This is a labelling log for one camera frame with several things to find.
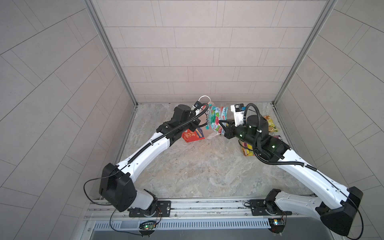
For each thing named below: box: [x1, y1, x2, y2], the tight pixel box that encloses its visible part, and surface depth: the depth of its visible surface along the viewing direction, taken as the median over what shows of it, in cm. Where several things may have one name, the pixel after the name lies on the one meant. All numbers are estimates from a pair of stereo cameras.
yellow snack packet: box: [263, 115, 278, 133], surface depth 101 cm
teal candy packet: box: [206, 104, 229, 135], surface depth 69 cm
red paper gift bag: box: [182, 128, 205, 143], surface depth 85 cm
